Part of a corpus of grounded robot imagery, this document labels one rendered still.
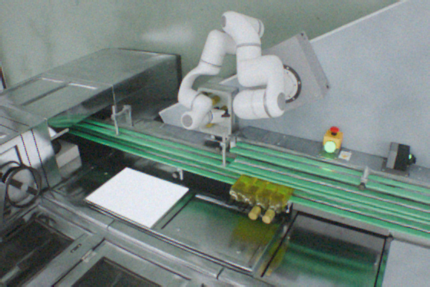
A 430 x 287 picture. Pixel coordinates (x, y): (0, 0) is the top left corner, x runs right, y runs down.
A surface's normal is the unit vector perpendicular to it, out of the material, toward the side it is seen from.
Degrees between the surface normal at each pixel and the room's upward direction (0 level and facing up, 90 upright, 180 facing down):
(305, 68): 5
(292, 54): 5
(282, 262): 91
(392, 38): 0
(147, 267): 90
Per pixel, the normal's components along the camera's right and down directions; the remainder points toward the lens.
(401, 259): -0.49, 0.44
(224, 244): -0.03, -0.87
